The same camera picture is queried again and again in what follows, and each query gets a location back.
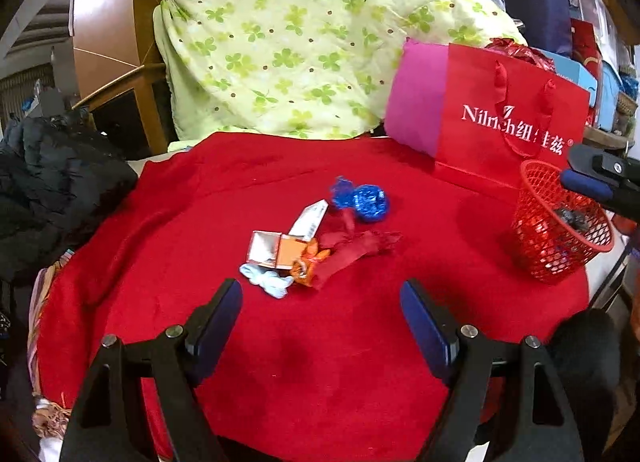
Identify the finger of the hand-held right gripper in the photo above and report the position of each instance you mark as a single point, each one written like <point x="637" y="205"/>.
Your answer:
<point x="585" y="184"/>
<point x="585" y="157"/>

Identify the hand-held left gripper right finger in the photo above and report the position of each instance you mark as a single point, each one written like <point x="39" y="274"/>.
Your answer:
<point x="422" y="327"/>

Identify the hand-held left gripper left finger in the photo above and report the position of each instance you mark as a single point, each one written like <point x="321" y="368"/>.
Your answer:
<point x="220" y="327"/>

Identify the light blue wrapper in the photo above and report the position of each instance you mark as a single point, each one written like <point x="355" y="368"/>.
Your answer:
<point x="270" y="284"/>

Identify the red mesh plastic basket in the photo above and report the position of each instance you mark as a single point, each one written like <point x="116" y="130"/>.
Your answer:
<point x="545" y="247"/>

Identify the torn white paper carton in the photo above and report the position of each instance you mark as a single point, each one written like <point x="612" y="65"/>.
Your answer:
<point x="265" y="249"/>

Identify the orange candy wrapper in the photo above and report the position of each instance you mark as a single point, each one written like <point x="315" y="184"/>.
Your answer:
<point x="306" y="267"/>

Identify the blue plastic bag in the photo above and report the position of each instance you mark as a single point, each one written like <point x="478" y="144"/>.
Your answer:
<point x="367" y="202"/>

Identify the dark crumpled wrapper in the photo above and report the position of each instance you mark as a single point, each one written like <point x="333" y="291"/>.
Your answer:
<point x="572" y="219"/>

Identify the blue plastic bin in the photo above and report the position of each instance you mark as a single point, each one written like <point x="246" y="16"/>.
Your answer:
<point x="607" y="92"/>

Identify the light blue cardboard box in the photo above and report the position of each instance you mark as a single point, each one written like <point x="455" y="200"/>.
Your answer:
<point x="570" y="74"/>

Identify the red tablecloth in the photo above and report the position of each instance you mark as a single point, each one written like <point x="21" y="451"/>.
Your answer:
<point x="325" y="367"/>

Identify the red paper gift bag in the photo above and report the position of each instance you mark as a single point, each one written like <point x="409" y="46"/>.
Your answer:
<point x="475" y="152"/>

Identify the red gift box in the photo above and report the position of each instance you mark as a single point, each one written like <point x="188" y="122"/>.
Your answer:
<point x="585" y="42"/>

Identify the crumpled red plastic bag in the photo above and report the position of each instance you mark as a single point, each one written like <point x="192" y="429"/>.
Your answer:
<point x="520" y="52"/>

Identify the clear plastic storage box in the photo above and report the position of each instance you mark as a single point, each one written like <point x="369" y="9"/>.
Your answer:
<point x="590" y="7"/>

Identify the dark round object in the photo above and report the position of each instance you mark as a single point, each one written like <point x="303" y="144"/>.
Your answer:
<point x="585" y="357"/>

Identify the striped fringed cloth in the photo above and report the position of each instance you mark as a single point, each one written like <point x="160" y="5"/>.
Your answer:
<point x="42" y="302"/>

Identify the pink cushion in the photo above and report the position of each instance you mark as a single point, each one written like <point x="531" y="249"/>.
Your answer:
<point x="415" y="97"/>

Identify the black padded jacket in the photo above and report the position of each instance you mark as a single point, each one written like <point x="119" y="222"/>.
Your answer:
<point x="55" y="182"/>

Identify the green clover print blanket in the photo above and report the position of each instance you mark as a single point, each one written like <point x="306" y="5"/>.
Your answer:
<point x="300" y="42"/>

